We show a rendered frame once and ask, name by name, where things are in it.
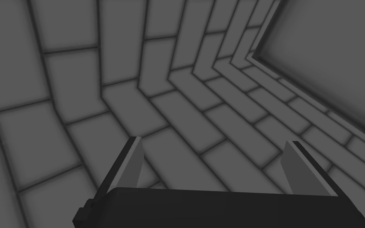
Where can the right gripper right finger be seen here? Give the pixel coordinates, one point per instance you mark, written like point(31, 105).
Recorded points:
point(303, 172)

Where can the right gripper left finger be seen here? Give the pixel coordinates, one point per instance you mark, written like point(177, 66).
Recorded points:
point(127, 167)

